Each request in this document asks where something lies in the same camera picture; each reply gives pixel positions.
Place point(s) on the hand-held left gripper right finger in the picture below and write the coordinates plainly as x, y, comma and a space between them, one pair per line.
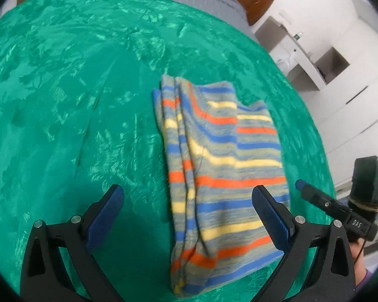
272, 217

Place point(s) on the green patterned bedspread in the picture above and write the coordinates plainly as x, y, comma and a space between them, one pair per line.
66, 100

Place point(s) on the white wardrobe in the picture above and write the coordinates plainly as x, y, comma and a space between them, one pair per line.
349, 116

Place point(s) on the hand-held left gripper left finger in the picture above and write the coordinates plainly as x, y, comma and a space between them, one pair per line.
105, 215

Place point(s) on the white nightstand shelf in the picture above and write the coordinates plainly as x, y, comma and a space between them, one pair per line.
305, 59

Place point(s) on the striped knit sweater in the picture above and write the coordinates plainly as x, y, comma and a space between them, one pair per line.
226, 163

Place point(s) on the person's right forearm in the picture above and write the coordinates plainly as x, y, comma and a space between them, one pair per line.
359, 267

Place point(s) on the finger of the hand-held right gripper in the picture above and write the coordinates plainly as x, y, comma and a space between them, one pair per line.
321, 199

